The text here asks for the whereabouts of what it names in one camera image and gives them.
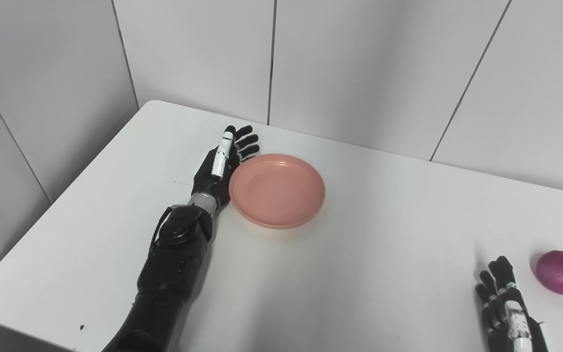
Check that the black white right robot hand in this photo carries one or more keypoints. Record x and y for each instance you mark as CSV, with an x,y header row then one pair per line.
x,y
511,318

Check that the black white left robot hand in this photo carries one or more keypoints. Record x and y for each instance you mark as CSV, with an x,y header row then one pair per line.
x,y
213,178

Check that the pink round plate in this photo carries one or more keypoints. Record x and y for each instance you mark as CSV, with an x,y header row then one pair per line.
x,y
276,190

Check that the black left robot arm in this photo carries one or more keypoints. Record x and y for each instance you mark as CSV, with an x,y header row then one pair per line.
x,y
171,274

